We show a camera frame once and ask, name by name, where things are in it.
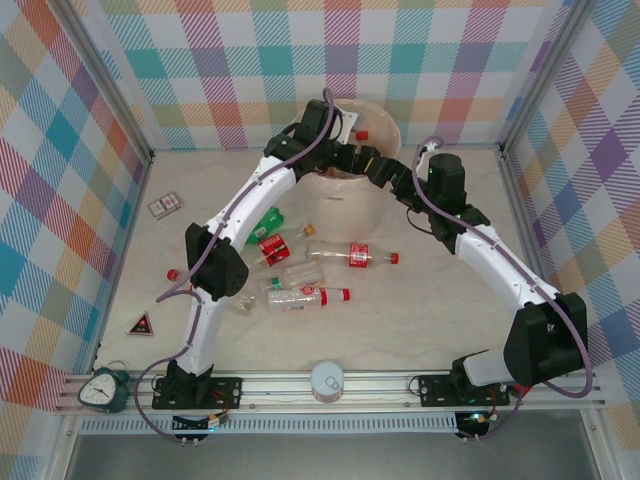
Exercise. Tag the cream plastic waste bin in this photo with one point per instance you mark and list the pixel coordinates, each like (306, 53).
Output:
(345, 215)

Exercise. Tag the red cap bottle brown residue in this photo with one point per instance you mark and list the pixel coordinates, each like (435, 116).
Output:
(357, 255)

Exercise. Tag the crushed green plastic bottle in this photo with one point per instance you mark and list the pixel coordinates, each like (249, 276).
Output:
(270, 220)

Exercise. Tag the yellow cap bottle red label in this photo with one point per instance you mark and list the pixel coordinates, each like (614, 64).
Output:
(274, 250)

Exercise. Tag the clear bottle green label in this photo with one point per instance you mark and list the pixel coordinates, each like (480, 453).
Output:
(300, 274)

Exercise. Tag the clear bottle red white label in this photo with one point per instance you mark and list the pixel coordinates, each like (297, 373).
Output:
(295, 300)

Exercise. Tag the clear bottle red cap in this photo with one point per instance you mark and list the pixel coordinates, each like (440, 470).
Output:
(173, 274)

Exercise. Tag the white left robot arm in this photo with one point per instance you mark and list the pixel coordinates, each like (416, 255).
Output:
(260, 195)

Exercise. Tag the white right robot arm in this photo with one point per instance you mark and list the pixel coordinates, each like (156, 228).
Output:
(500, 265)

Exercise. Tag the small red white card box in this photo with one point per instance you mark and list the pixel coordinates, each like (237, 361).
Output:
(165, 205)

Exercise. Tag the power connector with green light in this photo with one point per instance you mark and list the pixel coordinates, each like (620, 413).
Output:
(475, 417)
(210, 422)

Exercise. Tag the red black triangular badge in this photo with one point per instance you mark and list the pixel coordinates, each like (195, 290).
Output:
(142, 327)

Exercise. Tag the green alarm clock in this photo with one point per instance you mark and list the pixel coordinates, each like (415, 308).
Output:
(100, 392)

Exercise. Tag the aluminium corner frame post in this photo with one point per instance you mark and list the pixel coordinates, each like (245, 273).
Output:
(542, 75)
(115, 80)

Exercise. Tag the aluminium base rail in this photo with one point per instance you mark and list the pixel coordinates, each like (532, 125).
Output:
(280, 387)

